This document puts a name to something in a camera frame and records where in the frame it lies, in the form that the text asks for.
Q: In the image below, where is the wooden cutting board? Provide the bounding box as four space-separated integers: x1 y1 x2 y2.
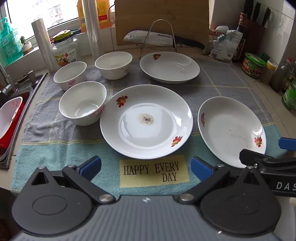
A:
110 0 210 47

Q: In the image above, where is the green plastic bottle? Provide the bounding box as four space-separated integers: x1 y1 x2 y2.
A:
282 81 296 110

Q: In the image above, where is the white blue food packet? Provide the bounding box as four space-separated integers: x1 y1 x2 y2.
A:
208 30 243 61

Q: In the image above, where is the green detergent bottle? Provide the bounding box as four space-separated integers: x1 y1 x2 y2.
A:
0 17 23 67

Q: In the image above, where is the grey teal checked dish towel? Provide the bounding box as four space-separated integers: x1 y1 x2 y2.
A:
10 59 287 195

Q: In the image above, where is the stainless steel sink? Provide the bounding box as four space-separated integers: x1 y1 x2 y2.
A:
0 72 48 169

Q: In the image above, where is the orange cooking wine jug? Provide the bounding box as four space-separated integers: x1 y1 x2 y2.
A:
77 0 115 33

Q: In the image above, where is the wooden knife block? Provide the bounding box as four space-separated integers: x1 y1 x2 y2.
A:
243 19 265 62

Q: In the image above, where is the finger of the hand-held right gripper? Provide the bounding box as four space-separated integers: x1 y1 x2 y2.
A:
239 149 296 178
278 137 296 155

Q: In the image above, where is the red white food packet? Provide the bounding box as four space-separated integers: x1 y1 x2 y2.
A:
205 25 229 55

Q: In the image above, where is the green-lidded round container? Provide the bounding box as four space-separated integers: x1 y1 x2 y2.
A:
242 53 266 79

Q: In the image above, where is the glass jar yellow lid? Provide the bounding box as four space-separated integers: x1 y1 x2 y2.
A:
51 30 81 66

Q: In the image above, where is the clear seasoning bottle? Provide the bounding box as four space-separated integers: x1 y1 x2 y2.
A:
285 66 296 90

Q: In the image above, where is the metal sink knob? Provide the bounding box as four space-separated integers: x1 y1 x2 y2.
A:
24 71 40 87

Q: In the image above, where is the white bowl pink flower print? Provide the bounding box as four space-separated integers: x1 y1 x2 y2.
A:
58 82 107 126
95 51 133 80
53 61 87 91

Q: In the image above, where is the small jar yellow lid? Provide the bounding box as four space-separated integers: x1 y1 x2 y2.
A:
261 61 277 85

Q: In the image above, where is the dark glass bottle red cap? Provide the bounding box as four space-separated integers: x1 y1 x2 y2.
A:
270 57 293 93

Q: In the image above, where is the metal wire knife rack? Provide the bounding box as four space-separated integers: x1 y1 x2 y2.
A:
139 20 183 58

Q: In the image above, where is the tall clear plastic wrap roll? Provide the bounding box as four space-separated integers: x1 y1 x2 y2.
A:
82 0 101 56

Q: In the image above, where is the chrome faucet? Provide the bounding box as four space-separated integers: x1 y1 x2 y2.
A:
0 62 19 95

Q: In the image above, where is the dark sauce bottle red label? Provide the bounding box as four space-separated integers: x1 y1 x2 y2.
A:
232 13 248 62

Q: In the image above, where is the small potted plant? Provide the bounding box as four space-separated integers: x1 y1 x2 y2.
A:
20 36 33 54

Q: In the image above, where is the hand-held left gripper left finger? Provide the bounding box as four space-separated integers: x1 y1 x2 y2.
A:
30 156 116 205

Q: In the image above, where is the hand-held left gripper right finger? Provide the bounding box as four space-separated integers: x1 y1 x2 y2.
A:
178 156 265 205

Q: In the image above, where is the red plastic basin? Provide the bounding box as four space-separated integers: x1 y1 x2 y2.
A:
0 91 30 156

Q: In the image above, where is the white plate fruit print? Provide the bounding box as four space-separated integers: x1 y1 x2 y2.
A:
139 51 200 84
197 96 267 168
100 85 193 159

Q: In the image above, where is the black-handled kitchen knife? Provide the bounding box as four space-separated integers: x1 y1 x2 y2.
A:
123 30 205 49

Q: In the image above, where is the white drain basket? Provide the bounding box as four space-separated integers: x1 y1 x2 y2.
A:
0 97 23 139

